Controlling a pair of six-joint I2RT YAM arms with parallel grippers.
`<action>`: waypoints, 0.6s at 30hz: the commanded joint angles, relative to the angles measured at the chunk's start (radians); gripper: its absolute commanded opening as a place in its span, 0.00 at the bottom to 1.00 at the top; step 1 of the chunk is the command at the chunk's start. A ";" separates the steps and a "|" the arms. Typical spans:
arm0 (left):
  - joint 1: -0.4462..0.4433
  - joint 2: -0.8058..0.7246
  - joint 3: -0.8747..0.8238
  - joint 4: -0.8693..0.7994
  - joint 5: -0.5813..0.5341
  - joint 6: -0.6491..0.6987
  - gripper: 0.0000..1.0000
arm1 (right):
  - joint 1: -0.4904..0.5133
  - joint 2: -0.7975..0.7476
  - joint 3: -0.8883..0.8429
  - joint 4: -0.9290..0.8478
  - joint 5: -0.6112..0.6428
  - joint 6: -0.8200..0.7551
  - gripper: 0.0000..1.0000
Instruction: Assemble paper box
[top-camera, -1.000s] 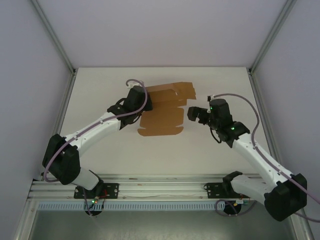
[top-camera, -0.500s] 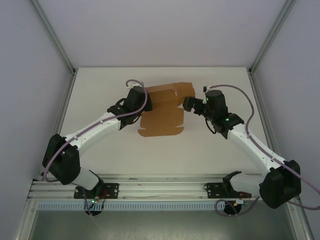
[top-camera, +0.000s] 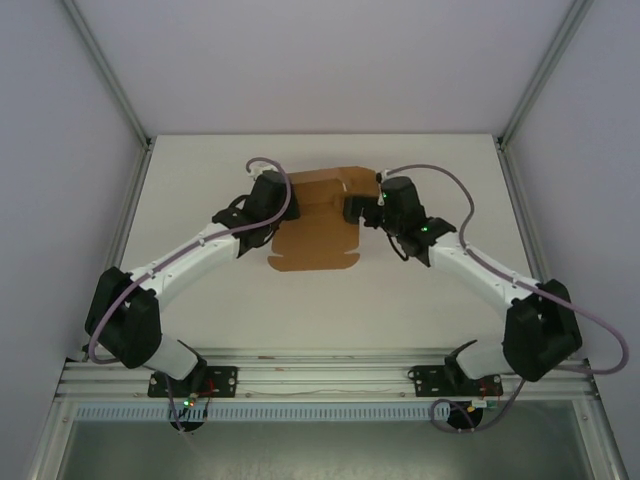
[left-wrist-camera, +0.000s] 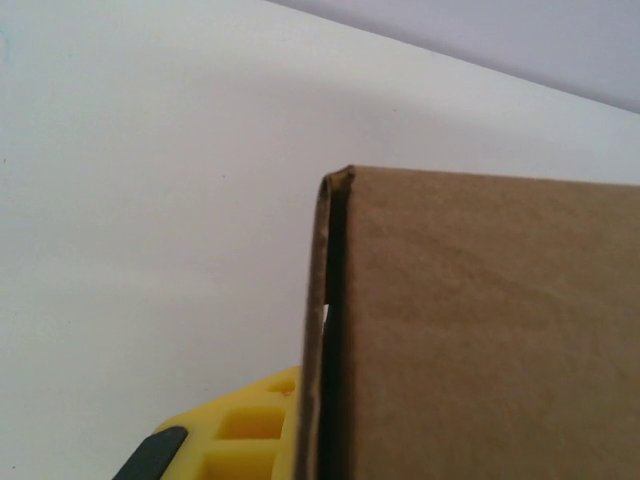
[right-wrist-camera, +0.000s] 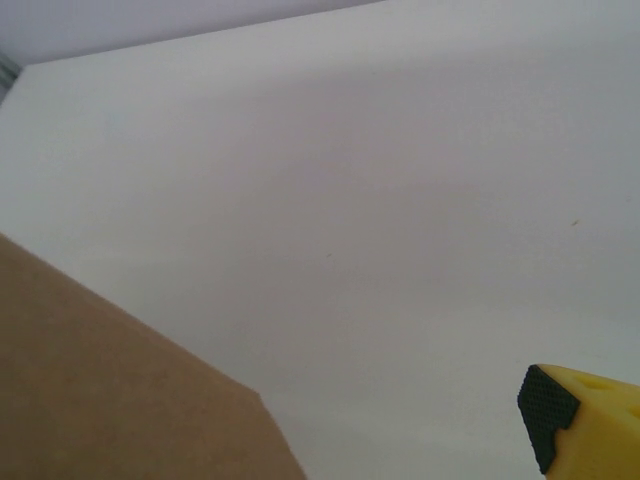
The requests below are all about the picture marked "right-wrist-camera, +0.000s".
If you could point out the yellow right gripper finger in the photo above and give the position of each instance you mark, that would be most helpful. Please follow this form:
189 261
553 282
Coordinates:
595 430

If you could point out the brown cardboard paper box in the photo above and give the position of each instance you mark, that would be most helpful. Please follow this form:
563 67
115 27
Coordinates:
100 375

